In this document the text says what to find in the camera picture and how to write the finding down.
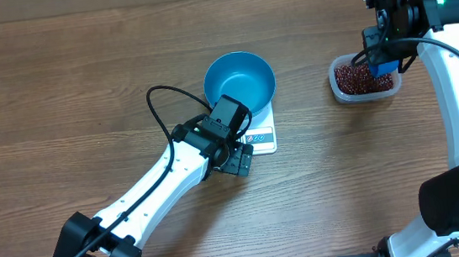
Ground blue plastic measuring scoop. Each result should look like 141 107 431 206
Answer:
369 60 399 78

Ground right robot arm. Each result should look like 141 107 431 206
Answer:
352 0 459 257

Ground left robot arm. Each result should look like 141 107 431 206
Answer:
53 115 253 257

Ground white digital kitchen scale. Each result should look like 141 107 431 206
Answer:
240 102 277 155

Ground blue metal bowl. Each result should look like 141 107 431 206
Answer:
203 51 277 116

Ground red beans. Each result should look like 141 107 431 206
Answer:
334 64 394 96

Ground clear plastic food container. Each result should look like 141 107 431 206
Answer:
328 53 402 104

